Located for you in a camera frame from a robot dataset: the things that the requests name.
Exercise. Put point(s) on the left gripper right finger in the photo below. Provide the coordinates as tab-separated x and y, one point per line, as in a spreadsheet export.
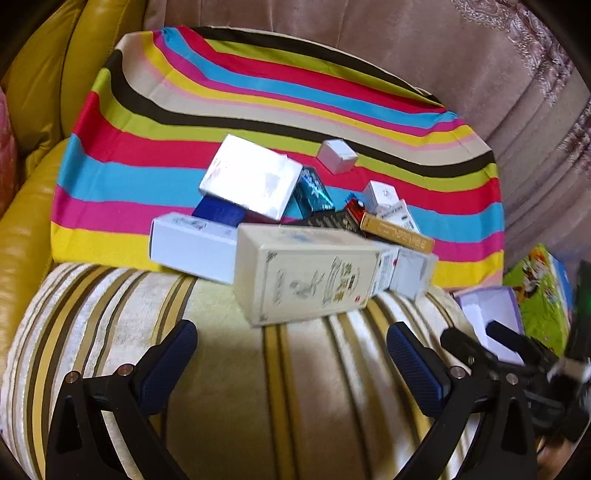
503	446

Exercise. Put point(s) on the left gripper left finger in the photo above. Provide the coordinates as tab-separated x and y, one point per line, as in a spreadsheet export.
79	445

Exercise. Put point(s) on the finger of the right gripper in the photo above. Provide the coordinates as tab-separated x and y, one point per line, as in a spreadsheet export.
469	351
530	350

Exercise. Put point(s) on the purple storage box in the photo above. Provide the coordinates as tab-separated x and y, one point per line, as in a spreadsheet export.
483	305

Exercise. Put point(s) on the white medicine box blue label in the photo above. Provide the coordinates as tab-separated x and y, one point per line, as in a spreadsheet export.
404	271

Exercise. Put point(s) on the gold and white medicine box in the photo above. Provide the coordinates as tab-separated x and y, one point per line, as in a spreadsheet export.
375	226

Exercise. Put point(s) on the white medicine box red figure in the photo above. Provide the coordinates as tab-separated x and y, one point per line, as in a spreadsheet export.
398	214

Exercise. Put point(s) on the red toy truck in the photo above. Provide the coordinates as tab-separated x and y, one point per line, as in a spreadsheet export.
356	208

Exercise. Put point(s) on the white cube box with drawing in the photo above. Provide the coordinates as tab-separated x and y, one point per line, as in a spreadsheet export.
379	196

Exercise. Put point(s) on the black DORMI box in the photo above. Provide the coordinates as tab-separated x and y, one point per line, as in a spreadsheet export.
342	220

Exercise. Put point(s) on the large cream liquor box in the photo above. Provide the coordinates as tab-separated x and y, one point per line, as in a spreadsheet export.
289	273

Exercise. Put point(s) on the teal holographic box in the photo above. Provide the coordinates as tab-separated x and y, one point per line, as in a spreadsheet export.
310	196

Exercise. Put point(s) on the white box with logo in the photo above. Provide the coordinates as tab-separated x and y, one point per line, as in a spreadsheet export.
195	246

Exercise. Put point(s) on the dark blue box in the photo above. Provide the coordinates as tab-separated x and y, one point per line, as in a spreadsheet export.
219	211

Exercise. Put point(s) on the large white square box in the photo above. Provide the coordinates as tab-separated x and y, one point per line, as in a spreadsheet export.
252	177

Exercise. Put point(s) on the green cartoon play mat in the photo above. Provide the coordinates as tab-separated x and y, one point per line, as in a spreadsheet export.
544	297

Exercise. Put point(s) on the striped beige sofa cushion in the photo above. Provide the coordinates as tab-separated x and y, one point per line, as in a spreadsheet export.
318	399

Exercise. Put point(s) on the small white cube box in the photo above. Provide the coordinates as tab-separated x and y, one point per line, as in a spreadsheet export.
337	156

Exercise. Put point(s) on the beige sofa cover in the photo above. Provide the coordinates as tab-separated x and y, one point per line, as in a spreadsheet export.
495	63

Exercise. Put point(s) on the pink quilted cushion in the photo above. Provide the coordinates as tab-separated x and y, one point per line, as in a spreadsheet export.
9	176

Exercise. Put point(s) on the colourful striped cloth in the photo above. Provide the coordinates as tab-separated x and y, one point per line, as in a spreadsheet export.
164	101

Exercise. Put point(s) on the yellow leather sofa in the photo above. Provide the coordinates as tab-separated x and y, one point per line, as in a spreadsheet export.
46	86

